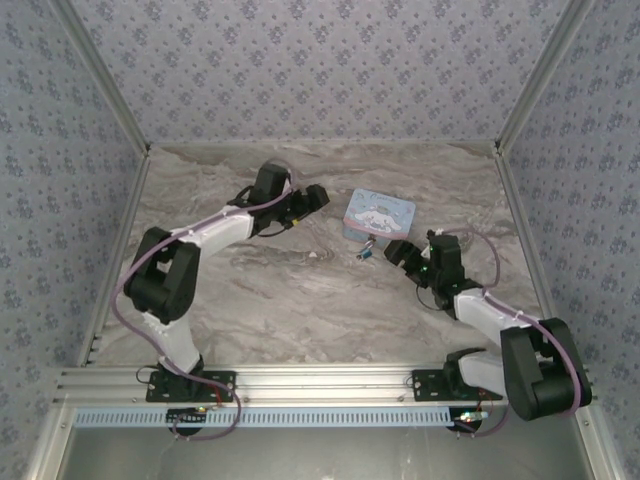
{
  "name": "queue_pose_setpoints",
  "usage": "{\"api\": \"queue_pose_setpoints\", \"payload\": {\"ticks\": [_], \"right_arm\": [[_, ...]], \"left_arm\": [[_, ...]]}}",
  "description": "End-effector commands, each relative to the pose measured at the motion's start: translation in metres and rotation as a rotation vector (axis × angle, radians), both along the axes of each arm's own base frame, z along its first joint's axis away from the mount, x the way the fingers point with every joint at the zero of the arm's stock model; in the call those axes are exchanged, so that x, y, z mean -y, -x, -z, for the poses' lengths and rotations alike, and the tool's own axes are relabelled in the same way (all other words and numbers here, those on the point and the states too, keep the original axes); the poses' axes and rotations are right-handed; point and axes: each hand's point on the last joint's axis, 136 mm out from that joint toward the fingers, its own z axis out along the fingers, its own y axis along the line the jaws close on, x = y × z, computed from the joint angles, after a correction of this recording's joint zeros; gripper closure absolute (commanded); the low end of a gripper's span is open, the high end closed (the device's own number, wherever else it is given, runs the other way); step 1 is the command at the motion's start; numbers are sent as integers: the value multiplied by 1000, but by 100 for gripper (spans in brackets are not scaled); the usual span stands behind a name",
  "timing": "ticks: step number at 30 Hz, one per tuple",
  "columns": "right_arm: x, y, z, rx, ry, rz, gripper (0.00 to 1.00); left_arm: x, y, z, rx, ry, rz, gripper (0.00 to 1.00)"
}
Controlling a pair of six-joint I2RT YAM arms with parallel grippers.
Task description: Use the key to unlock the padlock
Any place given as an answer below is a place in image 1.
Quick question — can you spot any blue cartoon dog tin box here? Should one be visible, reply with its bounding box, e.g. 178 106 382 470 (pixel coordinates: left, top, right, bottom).
341 188 418 248

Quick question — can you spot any small circuit board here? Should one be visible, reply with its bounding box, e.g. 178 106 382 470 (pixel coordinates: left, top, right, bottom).
166 406 209 427
451 406 490 432

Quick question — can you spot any aluminium table side rail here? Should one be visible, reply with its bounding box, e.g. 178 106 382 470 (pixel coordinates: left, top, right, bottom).
493 147 592 382
75 148 152 370

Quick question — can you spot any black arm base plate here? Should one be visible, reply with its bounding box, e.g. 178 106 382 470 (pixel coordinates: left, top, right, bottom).
145 368 238 403
411 367 507 402

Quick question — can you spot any long aluminium mounting rail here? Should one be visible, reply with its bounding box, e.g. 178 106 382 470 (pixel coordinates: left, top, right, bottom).
56 365 507 405

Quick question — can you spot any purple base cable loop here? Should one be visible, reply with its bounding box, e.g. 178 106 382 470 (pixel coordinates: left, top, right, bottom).
455 399 512 440
169 383 243 442

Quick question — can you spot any pale blue slotted cable duct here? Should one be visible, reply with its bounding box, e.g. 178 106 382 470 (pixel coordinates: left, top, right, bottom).
73 405 465 430

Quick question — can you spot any thin red wire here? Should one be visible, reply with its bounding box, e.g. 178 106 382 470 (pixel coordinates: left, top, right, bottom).
200 380 227 409

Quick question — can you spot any aluminium frame post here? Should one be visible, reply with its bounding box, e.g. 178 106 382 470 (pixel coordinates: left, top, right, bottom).
51 0 152 157
493 0 597 153

